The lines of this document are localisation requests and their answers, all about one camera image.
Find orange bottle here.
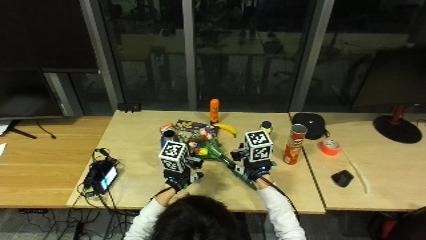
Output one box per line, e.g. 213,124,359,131
209,98,221,125

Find green plastic bottle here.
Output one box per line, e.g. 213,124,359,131
204,139,237,169

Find red chip can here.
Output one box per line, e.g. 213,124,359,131
282,123,309,166

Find person's left hand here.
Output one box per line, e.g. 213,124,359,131
162,156,206,194

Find black left glove cable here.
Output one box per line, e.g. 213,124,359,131
149,186,176,202

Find small yellow blue bottle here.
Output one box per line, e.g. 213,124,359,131
260,120,274,135

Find black computer mouse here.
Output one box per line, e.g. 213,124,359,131
330,169,355,188

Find white marker cube left glove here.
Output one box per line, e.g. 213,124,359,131
157,140,190,174

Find colourful snack bag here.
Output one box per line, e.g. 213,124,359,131
173,119,221,141

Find small black box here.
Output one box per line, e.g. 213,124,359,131
117,102,142,113

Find white marker cube right glove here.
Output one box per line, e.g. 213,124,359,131
242,129,274,163

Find green circuit board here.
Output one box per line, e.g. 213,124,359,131
230,162,260,191

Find black lamp base red stem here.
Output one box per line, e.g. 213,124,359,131
371,104,423,145

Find blue can black lid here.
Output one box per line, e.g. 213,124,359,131
158,129,178,148

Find person's right hand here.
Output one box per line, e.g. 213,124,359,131
230,147,274,183

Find black right glove cable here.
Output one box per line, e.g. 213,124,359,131
258,175,302,221

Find black handheld device with screen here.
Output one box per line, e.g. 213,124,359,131
83,159,121,196

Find orange tape roll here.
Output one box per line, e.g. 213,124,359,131
318,138,342,157

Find white marker cube glove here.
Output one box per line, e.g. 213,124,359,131
242,129,274,163
157,140,190,174

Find black power strip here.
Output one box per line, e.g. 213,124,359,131
17,208,49,215

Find black glove cable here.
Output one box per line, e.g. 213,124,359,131
258,175,302,221
149,186,176,202

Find black device cables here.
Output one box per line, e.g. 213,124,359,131
76,147,128,214

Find yellow banana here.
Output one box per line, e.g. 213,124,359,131
213,122,238,139

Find black floor cables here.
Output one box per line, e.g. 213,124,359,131
19,209,138,240

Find red black bag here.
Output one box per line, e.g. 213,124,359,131
367,206,426,240

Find black monitor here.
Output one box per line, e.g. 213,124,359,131
0,68,65,140

